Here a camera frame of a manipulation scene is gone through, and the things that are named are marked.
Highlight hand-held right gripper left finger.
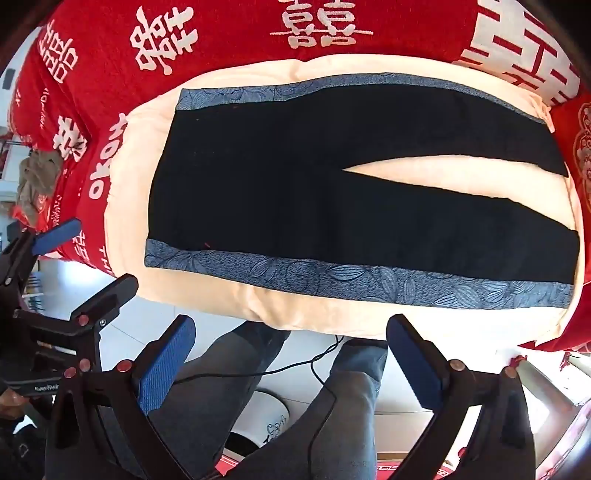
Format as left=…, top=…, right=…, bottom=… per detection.
left=44, top=315, right=218, bottom=480

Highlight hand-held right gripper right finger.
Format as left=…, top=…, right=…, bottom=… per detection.
left=385, top=314, right=536, bottom=480

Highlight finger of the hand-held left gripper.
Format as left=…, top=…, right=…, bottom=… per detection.
left=0, top=218, right=83, bottom=296
left=11, top=274, right=139, bottom=373

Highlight black pants with blue trim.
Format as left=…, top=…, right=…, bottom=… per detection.
left=144, top=76, right=580, bottom=308

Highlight grey-brown crumpled cloth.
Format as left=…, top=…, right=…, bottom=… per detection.
left=16, top=148, right=63, bottom=227

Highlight person's right leg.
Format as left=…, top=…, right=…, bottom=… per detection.
left=226, top=339, right=389, bottom=480

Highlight white round container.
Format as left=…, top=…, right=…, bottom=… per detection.
left=222, top=390, right=289, bottom=462

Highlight silver metal object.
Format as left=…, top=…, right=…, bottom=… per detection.
left=508, top=353, right=589, bottom=416

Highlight red printed blanket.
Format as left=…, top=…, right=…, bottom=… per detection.
left=10, top=0, right=591, bottom=356

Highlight red patterned pillow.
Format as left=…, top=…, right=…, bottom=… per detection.
left=549, top=92, right=591, bottom=241

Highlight black cable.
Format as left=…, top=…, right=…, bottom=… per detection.
left=173, top=335, right=345, bottom=464

